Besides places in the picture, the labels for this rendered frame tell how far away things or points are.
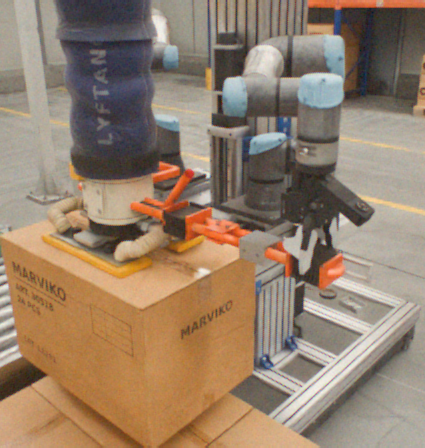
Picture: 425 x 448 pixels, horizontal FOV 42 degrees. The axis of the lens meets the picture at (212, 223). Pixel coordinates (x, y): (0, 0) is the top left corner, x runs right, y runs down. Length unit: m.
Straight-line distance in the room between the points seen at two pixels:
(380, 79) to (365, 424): 8.38
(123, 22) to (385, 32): 9.18
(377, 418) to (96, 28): 1.97
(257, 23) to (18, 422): 1.46
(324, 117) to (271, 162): 0.80
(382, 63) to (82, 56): 9.25
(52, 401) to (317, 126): 1.23
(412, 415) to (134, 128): 1.83
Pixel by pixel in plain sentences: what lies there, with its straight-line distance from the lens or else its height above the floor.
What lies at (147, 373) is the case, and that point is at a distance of 1.29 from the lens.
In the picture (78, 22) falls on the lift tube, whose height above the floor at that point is 1.64.
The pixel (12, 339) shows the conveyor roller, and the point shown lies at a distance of 2.18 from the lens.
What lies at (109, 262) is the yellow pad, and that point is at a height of 1.09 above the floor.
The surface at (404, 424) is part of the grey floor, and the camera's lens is 2.60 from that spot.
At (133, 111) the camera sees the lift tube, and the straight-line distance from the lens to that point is 1.32.
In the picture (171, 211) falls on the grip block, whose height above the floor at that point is 1.22.
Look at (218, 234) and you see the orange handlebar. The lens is 1.19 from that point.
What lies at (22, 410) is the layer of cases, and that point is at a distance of 1.83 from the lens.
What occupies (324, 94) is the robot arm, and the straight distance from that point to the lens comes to 0.96.
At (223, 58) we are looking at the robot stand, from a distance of 1.94.
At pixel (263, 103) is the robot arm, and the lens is 1.07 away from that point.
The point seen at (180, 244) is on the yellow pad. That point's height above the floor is 1.09.
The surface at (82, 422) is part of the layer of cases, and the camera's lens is 1.74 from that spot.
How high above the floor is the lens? 1.69
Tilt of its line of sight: 23 degrees down
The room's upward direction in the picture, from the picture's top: 1 degrees counter-clockwise
